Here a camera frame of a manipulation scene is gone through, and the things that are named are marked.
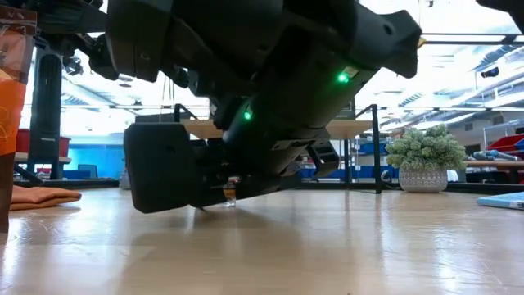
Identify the folded orange cloth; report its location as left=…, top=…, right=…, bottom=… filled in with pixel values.
left=10, top=184, right=83, bottom=212

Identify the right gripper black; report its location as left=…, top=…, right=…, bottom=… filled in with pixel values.
left=123, top=120, right=303, bottom=215

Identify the small cork-stoppered saffron jar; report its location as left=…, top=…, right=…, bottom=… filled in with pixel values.
left=223, top=179, right=238, bottom=208

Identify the wooden background table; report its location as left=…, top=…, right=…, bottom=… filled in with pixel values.
left=464, top=159, right=524, bottom=184

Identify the waterfall picture book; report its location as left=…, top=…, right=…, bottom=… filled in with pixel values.
left=477, top=191, right=524, bottom=211

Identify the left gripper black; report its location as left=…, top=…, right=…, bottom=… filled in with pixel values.
left=36, top=0, right=120, bottom=82

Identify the red storage bin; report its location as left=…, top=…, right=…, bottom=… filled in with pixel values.
left=15, top=129, right=71, bottom=158
left=486, top=134, right=524, bottom=152

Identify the black metal rig frame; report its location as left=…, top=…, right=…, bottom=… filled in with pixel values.
left=11, top=28, right=524, bottom=196

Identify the wooden shelf with black legs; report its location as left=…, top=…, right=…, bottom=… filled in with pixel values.
left=174, top=102, right=384, bottom=195

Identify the row of blue bins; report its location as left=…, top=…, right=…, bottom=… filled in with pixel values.
left=300, top=166, right=400, bottom=181

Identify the artificial green plant in pot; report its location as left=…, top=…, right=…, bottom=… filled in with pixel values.
left=385, top=125, right=468, bottom=193

